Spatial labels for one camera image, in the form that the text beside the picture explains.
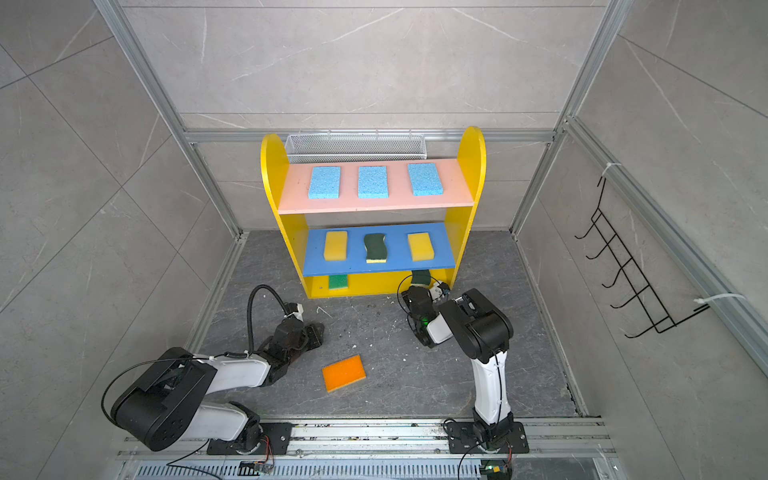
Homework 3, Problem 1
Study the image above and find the black corrugated cable conduit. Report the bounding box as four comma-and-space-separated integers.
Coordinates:
247, 284, 301, 355

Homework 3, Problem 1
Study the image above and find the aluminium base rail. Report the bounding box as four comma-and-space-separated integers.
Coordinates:
112, 417, 626, 479

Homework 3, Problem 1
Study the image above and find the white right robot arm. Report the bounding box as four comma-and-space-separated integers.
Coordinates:
398, 281, 530, 455

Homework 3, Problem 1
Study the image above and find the orange sponge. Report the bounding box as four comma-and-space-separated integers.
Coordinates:
322, 355, 367, 393

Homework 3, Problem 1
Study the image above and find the yellow sponge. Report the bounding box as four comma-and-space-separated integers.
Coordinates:
323, 230, 348, 262
408, 232, 435, 262

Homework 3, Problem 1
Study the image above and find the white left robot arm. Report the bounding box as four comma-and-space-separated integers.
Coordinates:
102, 313, 325, 455

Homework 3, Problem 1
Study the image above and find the yellow shelf unit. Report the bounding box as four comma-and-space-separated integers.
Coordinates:
261, 127, 487, 299

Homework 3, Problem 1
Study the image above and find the dark green sponge curved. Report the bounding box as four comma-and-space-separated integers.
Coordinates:
364, 233, 388, 264

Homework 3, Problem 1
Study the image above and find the blue sponge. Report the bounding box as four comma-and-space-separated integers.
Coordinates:
357, 166, 389, 199
308, 166, 341, 200

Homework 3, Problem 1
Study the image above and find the black wire hook rack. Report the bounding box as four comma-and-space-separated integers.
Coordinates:
574, 177, 710, 339

